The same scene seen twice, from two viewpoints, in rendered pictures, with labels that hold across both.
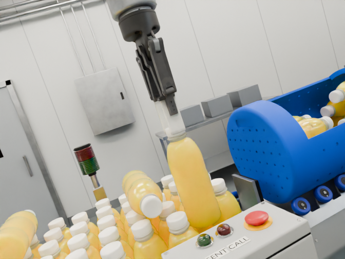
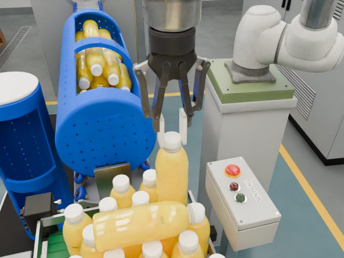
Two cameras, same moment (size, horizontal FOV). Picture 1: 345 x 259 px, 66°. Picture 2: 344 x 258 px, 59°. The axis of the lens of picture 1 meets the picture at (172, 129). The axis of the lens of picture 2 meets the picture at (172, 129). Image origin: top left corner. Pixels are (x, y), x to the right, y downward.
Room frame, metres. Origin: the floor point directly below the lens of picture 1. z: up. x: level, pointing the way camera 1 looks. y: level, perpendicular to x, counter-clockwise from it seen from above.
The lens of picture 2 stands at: (0.52, 0.48, 1.64)
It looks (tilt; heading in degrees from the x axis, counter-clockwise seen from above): 37 degrees down; 272
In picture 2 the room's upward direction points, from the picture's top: straight up
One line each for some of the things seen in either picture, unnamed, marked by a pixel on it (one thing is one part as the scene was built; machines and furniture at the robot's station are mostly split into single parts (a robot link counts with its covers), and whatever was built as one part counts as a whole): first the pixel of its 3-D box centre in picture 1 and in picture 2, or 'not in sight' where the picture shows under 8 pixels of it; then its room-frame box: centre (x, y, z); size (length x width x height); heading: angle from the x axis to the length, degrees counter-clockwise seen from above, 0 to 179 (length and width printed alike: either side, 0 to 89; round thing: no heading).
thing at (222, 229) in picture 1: (223, 228); (234, 186); (0.39, -0.03, 1.11); 0.02 x 0.02 x 0.01
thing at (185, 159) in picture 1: (191, 177); (171, 176); (0.53, 0.00, 1.15); 0.07 x 0.07 x 0.19
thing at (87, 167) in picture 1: (89, 165); not in sight; (0.94, 0.32, 1.18); 0.06 x 0.06 x 0.05
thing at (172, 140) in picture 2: (175, 131); (171, 142); (0.53, 0.00, 1.25); 0.04 x 0.04 x 0.02
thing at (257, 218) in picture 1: (256, 219); (232, 170); (0.38, -0.08, 1.11); 0.04 x 0.04 x 0.01
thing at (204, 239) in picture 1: (203, 239); (240, 197); (0.38, 0.01, 1.11); 0.02 x 0.02 x 0.01
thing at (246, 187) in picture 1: (250, 197); (113, 180); (0.71, -0.15, 0.99); 0.10 x 0.02 x 0.12; 16
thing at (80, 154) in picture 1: (84, 153); not in sight; (0.94, 0.32, 1.23); 0.06 x 0.06 x 0.04
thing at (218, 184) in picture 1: (216, 186); (151, 177); (0.59, -0.05, 1.10); 0.04 x 0.04 x 0.02
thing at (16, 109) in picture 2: not in sight; (31, 166); (1.25, -0.61, 0.59); 0.28 x 0.28 x 0.88
